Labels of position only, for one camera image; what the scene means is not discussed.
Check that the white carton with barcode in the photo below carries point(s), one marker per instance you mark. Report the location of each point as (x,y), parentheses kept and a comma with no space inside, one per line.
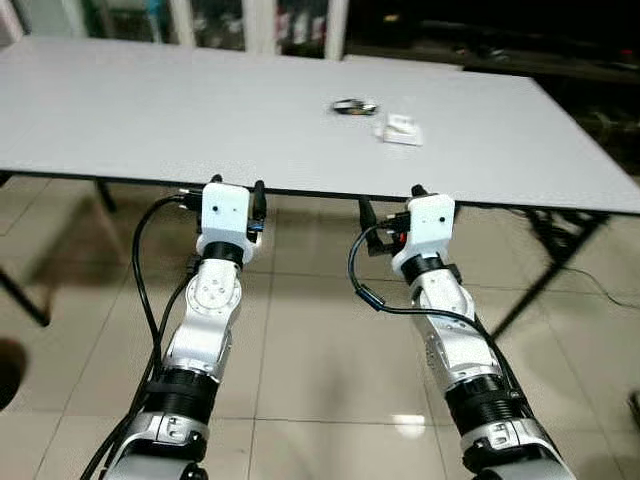
(400,130)

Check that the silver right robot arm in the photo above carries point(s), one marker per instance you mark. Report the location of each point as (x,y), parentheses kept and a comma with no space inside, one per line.
(450,330)

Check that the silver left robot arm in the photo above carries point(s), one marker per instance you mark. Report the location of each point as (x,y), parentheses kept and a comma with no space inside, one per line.
(205,300)

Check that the crumpled silver foil wrapper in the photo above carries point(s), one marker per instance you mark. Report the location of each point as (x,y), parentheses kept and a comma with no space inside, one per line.
(352,105)

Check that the black folding table leg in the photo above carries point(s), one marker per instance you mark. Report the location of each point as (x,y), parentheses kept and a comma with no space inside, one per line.
(30,305)
(545,279)

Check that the white glass door cabinet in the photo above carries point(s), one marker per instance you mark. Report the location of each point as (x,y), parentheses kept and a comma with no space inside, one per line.
(260,25)

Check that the dark round floor object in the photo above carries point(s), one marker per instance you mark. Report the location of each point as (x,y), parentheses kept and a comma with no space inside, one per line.
(8,372)

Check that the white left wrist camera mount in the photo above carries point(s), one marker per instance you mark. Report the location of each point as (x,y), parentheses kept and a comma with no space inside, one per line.
(225,210)

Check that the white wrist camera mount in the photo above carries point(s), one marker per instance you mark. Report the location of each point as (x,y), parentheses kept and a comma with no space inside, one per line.
(432,220)
(225,210)

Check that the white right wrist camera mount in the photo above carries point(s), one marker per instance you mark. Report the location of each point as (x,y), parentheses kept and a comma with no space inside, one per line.
(432,220)

